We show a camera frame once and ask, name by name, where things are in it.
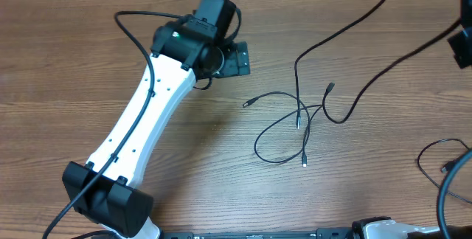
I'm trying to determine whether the black usb cable thick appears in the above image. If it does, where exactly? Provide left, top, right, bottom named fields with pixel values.
left=293, top=0, right=465, bottom=131

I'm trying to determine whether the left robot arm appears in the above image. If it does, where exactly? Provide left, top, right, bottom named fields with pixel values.
left=62, top=0, right=250, bottom=238

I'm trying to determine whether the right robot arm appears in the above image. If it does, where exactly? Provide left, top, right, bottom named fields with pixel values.
left=348, top=39, right=471, bottom=224

